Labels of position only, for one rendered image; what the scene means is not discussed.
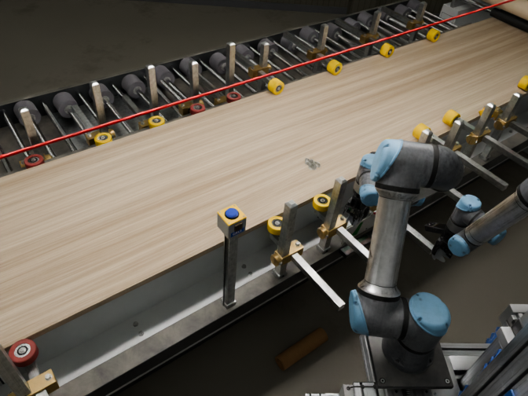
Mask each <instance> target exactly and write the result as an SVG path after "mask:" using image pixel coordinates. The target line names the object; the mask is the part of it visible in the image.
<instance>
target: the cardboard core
mask: <svg viewBox="0 0 528 396"><path fill-rule="evenodd" d="M326 341H328V335H327V333H326V332H325V330H324V329H323V328H318V329H316V330H315V331H313V332H311V333H310V334H309V335H307V336H306V337H304V338H303V339H301V340H300V341H298V342H297V343H296V344H294V345H293V346H291V347H289V348H288V349H287V350H285V351H284V352H282V353H281V354H279V355H277V356H276V357H275V360H276V363H277V365H278V366H279V368H280V369H281V370H283V371H284V370H285V369H287V368H289V367H290V366H292V365H293V364H295V363H296V362H297V361H299V360H300V359H301V358H303V357H305V356H306V355H307V354H309V353H310V352H311V351H313V350H315V349H316V348H318V347H319V346H320V345H321V344H323V343H325V342H326Z"/></svg>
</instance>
